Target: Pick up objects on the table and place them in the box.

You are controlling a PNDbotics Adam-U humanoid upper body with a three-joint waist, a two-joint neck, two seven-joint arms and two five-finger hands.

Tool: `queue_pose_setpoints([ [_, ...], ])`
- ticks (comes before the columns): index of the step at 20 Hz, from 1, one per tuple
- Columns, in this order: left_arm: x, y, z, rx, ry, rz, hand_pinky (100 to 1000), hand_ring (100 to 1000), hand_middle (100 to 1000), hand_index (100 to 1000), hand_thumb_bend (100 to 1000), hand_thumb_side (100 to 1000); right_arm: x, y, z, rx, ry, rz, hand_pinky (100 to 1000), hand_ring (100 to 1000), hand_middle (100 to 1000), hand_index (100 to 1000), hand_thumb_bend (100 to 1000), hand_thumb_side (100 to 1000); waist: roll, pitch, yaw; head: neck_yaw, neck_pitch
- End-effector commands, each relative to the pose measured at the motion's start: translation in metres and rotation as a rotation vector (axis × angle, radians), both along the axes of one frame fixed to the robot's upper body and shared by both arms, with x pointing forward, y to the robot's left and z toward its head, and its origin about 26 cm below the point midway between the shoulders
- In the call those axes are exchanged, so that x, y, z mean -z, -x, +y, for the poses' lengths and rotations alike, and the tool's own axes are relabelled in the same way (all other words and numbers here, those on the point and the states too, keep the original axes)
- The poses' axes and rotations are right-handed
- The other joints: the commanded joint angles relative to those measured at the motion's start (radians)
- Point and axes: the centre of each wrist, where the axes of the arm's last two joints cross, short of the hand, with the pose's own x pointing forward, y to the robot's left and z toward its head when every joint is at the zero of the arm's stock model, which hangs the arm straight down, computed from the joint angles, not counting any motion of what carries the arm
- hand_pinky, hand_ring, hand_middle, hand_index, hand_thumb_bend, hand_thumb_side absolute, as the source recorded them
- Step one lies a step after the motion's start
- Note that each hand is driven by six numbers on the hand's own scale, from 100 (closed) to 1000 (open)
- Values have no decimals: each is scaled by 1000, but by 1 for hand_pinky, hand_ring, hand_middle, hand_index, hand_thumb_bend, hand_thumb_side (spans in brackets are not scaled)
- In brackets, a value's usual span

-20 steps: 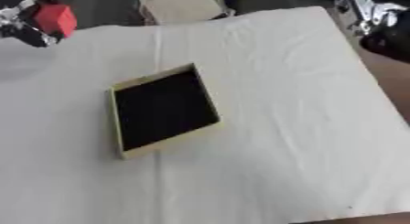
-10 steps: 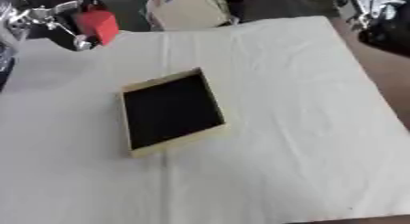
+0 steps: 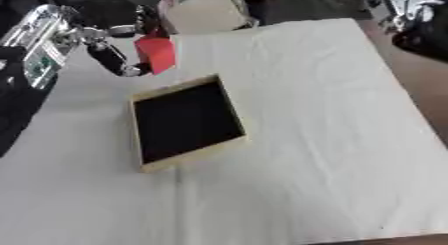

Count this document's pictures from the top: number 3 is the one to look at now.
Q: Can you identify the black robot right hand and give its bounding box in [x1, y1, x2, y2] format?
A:
[390, 20, 448, 63]

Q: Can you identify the red block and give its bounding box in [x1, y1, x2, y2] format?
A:
[133, 34, 179, 76]

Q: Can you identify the tan box with black inside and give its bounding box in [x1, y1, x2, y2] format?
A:
[127, 73, 254, 174]

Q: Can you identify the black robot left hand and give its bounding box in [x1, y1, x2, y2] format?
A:
[71, 0, 170, 78]

